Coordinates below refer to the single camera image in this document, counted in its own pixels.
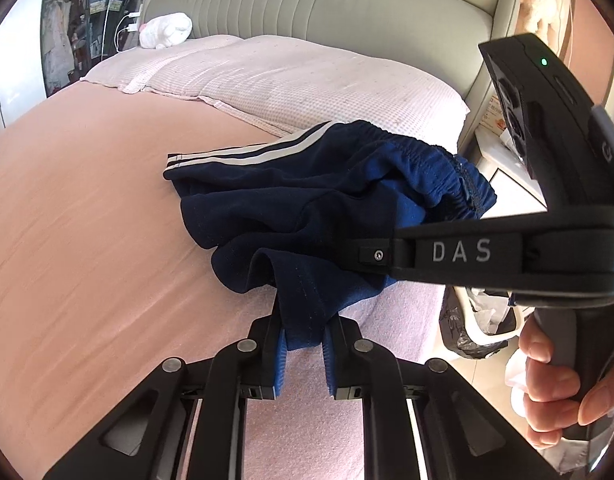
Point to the grey padded headboard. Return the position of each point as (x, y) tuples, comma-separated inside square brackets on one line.
[(440, 37)]

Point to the person right hand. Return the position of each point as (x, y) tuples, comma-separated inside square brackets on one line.
[(549, 401)]

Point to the pink bed sheet mattress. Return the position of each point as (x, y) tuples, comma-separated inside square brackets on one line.
[(99, 279)]

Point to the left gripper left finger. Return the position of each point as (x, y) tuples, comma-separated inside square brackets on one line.
[(251, 369)]

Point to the pink dotted pillow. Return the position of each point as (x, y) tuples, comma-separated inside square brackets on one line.
[(292, 85), (131, 70)]

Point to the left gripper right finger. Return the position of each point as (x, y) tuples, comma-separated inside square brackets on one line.
[(358, 369)]

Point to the navy blue striped shorts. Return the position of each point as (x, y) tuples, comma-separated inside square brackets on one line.
[(288, 213)]

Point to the white nightstand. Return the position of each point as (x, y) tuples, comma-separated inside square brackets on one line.
[(516, 192)]

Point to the far pink dotted pillow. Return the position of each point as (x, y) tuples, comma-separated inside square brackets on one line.
[(131, 70)]

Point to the white plush toy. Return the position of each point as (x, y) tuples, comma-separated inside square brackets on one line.
[(165, 31)]

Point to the near pink dotted pillow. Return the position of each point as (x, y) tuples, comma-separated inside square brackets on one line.
[(292, 85)]

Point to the dark glass wardrobe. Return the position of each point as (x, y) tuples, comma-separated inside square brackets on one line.
[(78, 34)]

